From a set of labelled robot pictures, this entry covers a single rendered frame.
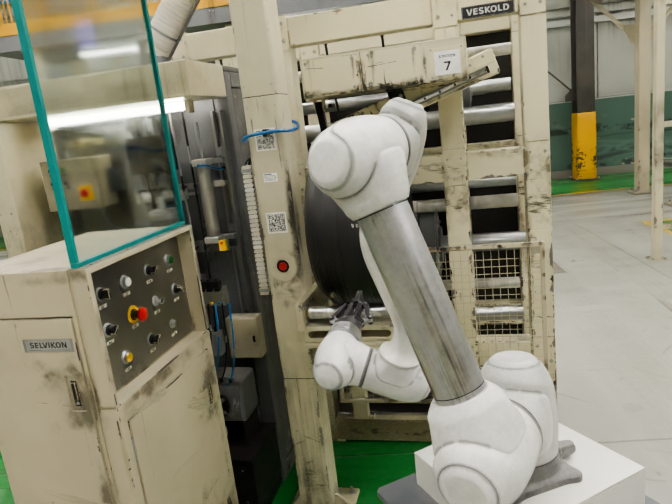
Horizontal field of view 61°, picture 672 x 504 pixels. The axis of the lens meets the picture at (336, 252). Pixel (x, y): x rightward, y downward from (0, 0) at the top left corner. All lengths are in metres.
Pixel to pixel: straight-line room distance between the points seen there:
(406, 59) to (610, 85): 9.99
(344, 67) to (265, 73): 0.34
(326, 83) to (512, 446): 1.51
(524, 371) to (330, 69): 1.37
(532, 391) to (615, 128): 10.88
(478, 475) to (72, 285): 1.03
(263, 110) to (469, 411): 1.29
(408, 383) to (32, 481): 1.08
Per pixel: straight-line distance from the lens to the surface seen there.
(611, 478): 1.41
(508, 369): 1.24
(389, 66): 2.16
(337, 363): 1.37
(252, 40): 2.02
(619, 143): 12.03
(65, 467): 1.79
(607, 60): 12.01
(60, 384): 1.66
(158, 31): 2.48
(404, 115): 1.15
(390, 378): 1.39
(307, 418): 2.27
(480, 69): 2.27
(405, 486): 1.53
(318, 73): 2.21
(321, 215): 1.77
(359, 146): 0.97
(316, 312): 1.99
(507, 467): 1.08
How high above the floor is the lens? 1.54
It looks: 13 degrees down
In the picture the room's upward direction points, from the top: 7 degrees counter-clockwise
